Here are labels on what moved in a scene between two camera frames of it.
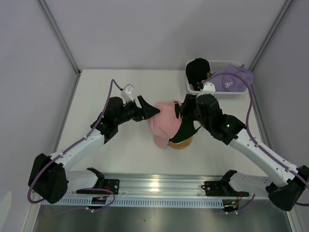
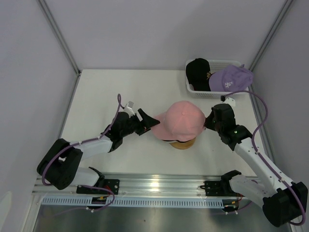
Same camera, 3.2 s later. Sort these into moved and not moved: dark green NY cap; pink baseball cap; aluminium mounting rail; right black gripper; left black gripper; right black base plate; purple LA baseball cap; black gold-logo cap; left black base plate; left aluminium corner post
Moved: dark green NY cap; right black gripper; left black gripper; pink baseball cap
Not moved: black gold-logo cap; left black base plate; left aluminium corner post; purple LA baseball cap; right black base plate; aluminium mounting rail
